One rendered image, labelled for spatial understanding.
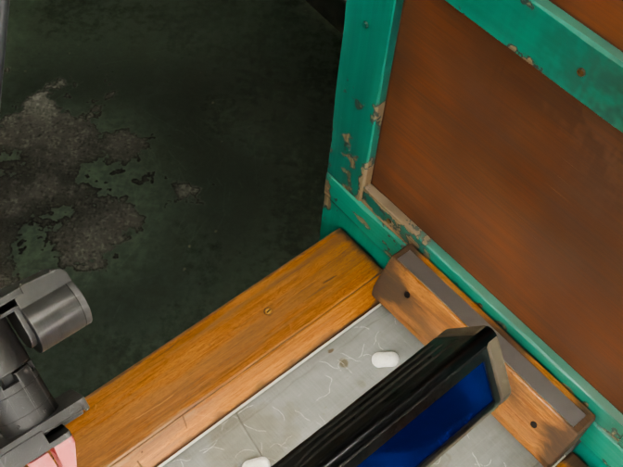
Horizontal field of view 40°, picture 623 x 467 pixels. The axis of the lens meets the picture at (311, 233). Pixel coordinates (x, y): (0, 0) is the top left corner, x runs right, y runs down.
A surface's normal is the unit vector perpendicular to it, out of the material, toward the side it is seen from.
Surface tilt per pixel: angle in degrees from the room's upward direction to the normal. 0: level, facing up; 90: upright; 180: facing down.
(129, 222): 0
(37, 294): 44
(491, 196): 90
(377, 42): 90
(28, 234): 0
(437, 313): 68
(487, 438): 0
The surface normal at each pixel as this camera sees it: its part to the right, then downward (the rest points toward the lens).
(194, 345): 0.06, -0.58
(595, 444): -0.76, 0.50
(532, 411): -0.67, 0.22
